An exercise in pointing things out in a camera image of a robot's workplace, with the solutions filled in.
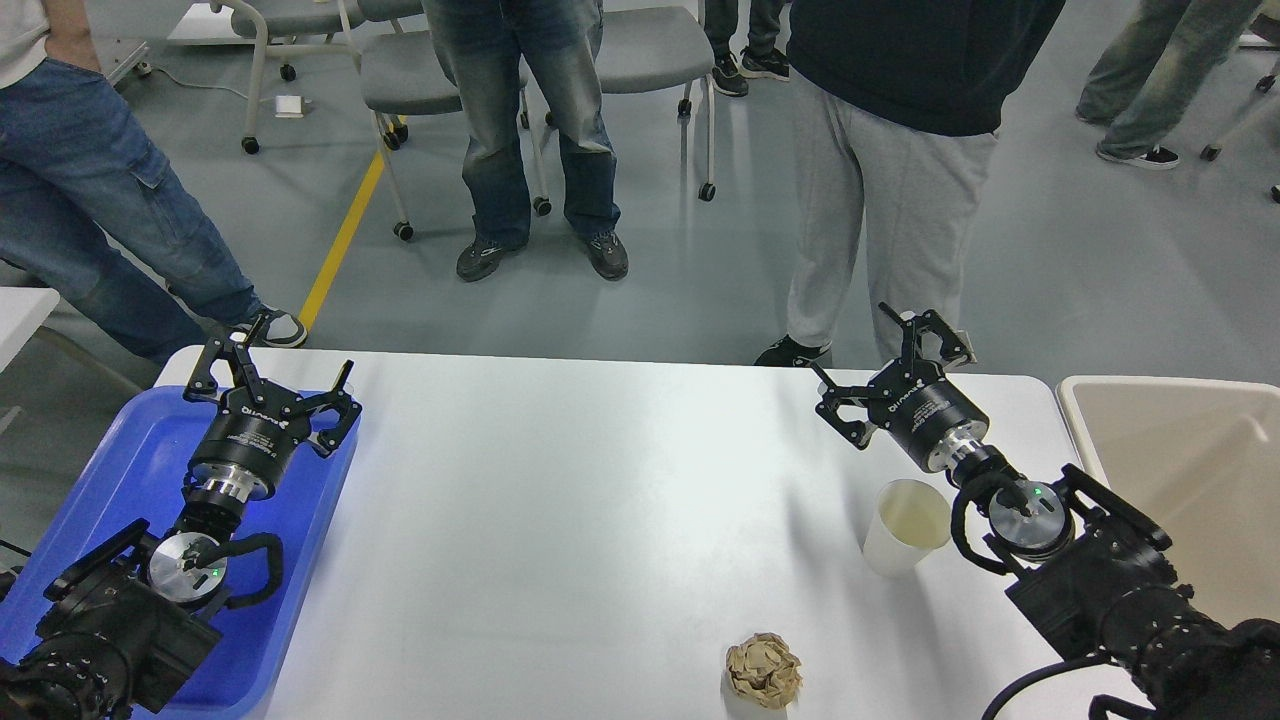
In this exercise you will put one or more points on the grey chair left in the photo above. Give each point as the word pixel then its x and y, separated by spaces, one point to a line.
pixel 282 30

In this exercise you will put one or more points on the white chair base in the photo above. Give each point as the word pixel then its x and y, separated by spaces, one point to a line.
pixel 1261 97

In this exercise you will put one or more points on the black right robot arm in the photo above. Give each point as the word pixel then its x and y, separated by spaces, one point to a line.
pixel 1090 570

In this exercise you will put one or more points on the grey chair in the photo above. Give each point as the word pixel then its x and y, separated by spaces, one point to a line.
pixel 655 47
pixel 400 76
pixel 282 30

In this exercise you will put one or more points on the white power adapter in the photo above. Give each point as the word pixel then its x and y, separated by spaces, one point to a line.
pixel 289 106

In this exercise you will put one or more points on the crumpled brown paper ball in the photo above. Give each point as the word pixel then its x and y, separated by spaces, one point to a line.
pixel 763 669

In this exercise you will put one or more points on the person in black shoes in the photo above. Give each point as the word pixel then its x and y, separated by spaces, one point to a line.
pixel 760 58

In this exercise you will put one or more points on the white paper cup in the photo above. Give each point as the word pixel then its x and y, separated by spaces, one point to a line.
pixel 910 520

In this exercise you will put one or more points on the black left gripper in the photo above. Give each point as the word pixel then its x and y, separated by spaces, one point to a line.
pixel 257 428

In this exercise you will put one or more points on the grey chair right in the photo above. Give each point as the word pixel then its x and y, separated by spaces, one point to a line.
pixel 655 47

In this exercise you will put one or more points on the grey chair middle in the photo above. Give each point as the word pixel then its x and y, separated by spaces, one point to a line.
pixel 400 76

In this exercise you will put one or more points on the person in blue jeans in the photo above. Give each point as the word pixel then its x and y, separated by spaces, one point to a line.
pixel 93 208

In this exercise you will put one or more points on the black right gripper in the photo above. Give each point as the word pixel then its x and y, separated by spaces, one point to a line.
pixel 911 397

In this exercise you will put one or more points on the person in grey sweatpants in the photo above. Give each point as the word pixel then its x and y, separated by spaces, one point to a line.
pixel 898 105

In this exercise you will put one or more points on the person in olive trousers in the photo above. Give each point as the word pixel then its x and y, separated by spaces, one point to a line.
pixel 1144 81

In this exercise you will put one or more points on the blue plastic tray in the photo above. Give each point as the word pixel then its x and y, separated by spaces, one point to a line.
pixel 137 472

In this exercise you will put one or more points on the white side table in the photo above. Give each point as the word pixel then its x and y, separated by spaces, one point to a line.
pixel 23 311

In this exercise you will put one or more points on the beige plastic bin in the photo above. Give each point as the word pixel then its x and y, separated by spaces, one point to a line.
pixel 1201 458

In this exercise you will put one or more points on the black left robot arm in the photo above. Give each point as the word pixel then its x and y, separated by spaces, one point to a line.
pixel 170 582

